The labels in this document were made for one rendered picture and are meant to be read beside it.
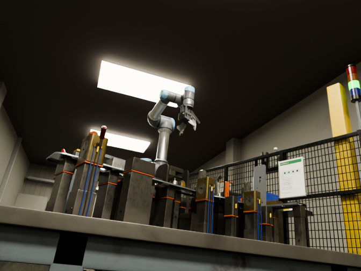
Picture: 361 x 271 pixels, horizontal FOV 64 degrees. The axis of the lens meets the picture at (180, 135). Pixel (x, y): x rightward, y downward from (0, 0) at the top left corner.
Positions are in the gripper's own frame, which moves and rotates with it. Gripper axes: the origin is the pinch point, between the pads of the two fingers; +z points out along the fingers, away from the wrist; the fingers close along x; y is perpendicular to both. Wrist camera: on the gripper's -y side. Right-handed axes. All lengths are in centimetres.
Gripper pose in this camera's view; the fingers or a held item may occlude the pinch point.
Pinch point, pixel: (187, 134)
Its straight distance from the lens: 195.0
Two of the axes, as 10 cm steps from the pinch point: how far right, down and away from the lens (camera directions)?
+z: -0.9, 9.2, -3.9
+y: -7.5, -3.2, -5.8
